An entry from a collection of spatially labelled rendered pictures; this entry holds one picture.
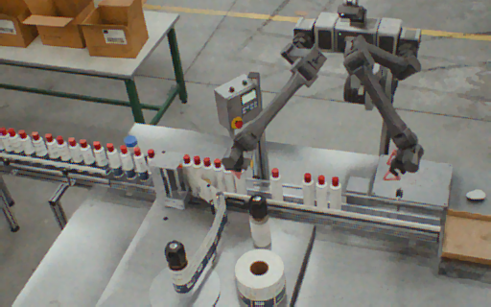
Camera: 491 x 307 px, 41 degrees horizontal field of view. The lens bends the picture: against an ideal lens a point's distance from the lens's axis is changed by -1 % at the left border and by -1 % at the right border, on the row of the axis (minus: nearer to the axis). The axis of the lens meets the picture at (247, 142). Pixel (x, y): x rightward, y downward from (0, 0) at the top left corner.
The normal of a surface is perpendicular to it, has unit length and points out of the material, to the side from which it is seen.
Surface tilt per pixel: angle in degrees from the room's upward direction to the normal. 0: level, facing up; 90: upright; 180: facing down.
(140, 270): 0
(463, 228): 0
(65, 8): 90
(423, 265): 0
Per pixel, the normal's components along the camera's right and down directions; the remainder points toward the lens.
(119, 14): -0.25, 0.63
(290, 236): -0.10, -0.76
